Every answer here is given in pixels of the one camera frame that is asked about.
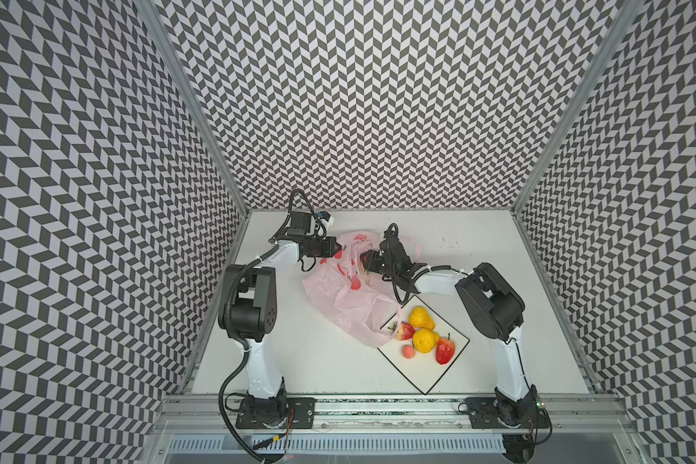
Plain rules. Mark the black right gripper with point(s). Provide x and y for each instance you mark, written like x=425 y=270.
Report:
x=376 y=262

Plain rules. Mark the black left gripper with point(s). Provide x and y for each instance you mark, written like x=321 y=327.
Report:
x=331 y=251

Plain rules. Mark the pink translucent plastic bag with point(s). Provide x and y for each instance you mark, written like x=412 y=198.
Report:
x=346 y=294

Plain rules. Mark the yellow fake lemon with stem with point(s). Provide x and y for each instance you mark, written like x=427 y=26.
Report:
x=420 y=318

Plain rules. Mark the red fake strawberry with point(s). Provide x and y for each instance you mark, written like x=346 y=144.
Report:
x=403 y=330

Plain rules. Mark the yellow fake citrus fruit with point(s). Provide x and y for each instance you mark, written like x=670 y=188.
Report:
x=425 y=340

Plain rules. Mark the small pink fake peach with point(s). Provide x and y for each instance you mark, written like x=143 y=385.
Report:
x=408 y=351

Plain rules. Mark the red yellow fake pear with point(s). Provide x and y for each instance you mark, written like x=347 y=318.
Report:
x=445 y=349

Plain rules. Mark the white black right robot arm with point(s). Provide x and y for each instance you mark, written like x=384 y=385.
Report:
x=496 y=312

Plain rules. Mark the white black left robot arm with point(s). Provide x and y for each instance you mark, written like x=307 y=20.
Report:
x=250 y=308

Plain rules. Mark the white square mat black border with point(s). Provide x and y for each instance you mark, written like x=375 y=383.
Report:
x=422 y=372

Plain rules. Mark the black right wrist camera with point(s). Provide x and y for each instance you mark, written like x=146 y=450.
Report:
x=392 y=232

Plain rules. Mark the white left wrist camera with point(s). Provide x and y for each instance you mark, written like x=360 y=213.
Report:
x=326 y=218

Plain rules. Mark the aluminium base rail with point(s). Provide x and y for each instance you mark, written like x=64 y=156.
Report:
x=333 y=413

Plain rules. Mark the aluminium corner post left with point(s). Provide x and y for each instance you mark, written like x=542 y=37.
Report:
x=149 y=14

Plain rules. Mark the aluminium corner post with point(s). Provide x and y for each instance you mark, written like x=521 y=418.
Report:
x=149 y=14
x=597 y=67

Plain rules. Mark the aluminium corner post right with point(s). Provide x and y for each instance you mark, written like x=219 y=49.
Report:
x=597 y=67

